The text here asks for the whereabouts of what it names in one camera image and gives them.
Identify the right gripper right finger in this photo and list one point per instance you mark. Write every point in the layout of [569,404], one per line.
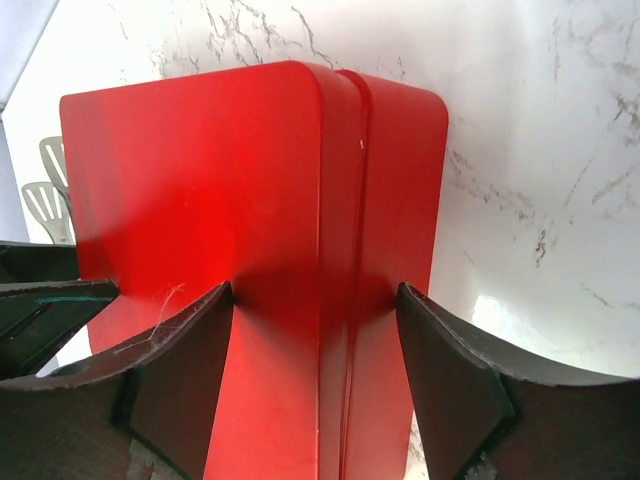
[488,409]

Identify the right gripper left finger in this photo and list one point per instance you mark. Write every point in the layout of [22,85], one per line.
[143,409]

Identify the red box lid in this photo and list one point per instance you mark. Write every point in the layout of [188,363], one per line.
[249,176]

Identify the metal tweezers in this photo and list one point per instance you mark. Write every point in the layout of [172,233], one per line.
[49,201]

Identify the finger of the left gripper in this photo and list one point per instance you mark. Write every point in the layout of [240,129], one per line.
[44,303]

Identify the red cookie box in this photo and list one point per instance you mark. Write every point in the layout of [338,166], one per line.
[404,148]

